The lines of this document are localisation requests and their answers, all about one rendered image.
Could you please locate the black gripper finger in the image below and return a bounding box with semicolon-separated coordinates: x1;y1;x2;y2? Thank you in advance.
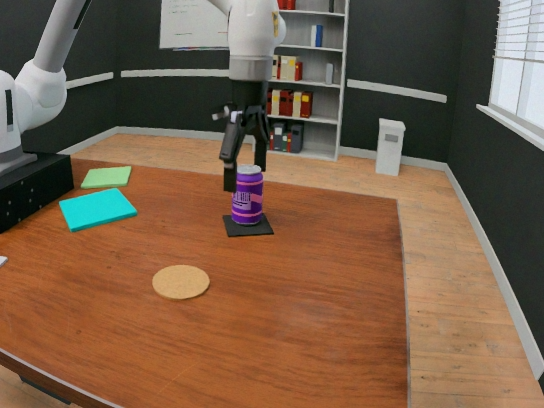
219;112;256;194
251;105;271;173

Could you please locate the round tan cork coaster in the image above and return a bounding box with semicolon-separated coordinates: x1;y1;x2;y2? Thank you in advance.
152;265;209;301

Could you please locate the purple drink can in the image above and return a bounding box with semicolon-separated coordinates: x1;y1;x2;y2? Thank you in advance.
232;164;263;226

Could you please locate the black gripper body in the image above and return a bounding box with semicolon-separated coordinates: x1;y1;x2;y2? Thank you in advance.
231;81;268;128

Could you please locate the light green flat square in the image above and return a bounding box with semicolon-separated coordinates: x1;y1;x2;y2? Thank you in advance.
81;167;131;189

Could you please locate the cyan flat rectangular slab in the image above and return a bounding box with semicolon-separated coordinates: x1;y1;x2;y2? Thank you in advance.
59;188;137;232

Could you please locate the dark grey square coaster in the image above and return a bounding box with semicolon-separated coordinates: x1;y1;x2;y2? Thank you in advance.
222;213;274;237

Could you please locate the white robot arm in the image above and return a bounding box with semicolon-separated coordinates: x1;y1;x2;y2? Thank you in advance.
0;0;286;177

